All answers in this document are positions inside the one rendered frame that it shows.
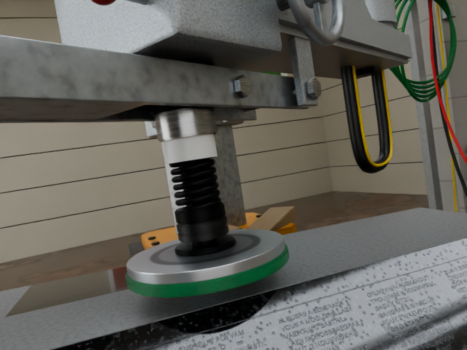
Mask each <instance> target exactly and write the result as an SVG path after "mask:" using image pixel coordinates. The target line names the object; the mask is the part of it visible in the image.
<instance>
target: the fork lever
mask: <svg viewBox="0 0 467 350"><path fill-rule="evenodd" d="M307 92H308V94H309V95H310V96H311V97H312V98H313V99H318V97H319V96H320V95H321V94H322V92H321V86H320V82H319V81H318V80H317V78H316V77H313V78H311V79H310V80H309V81H308V83H307ZM148 105H160V106H207V107H215V108H214V113H215V120H216V121H247V120H256V119H257V118H256V109H259V108H278V109H303V110H304V109H307V108H309V106H298V104H297V95H296V90H295V81H294V77H289V76H280V75H274V74H266V73H261V72H251V71H246V70H241V69H232V68H227V67H218V66H212V65H203V64H198V63H193V62H184V61H179V60H170V59H164V58H155V57H151V56H141V55H136V54H131V53H122V52H116V51H108V50H103V49H93V48H88V47H79V46H74V45H69V44H60V43H55V42H45V41H40V40H32V39H26V38H21V37H12V36H7V35H0V123H54V122H155V119H154V117H153V115H150V114H149V109H148Z"/></svg>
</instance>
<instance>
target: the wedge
mask: <svg viewBox="0 0 467 350"><path fill-rule="evenodd" d="M296 219H297V218H296V212H295V207H294V206H286V207H274V208H269V209H268V210H267V211H266V212H265V213H264V214H262V215H261V216H260V217H259V218H258V219H257V220H256V221H255V222H254V223H253V224H252V225H250V226H249V227H248V228H247V229H262V230H269V231H276V230H278V229H280V228H281V227H283V226H285V225H287V224H289V223H291V222H293V221H295V220H296Z"/></svg>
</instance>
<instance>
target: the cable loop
mask: <svg viewBox="0 0 467 350"><path fill-rule="evenodd" d="M341 79H342V84H343V94H344V100H345V109H346V114H347V123H348V128H349V133H350V140H351V145H352V150H353V154H354V158H355V160H356V162H357V165H358V166H359V168H360V169H361V170H362V171H363V172H365V173H369V174H374V173H377V172H379V171H382V170H383V169H384V168H385V167H386V166H387V164H388V163H389V161H390V160H391V157H392V153H393V138H392V130H391V118H390V112H389V107H388V97H387V91H386V81H385V75H384V70H381V71H377V72H375V74H373V75H371V79H372V88H373V94H374V100H375V110H376V116H377V126H378V133H379V158H378V159H377V160H376V161H374V162H373V161H372V160H371V158H370V155H369V153H368V148H367V144H366V137H365V133H364V128H363V120H362V114H361V105H360V100H359V90H358V85H357V75H356V69H355V65H353V66H347V67H342V68H341Z"/></svg>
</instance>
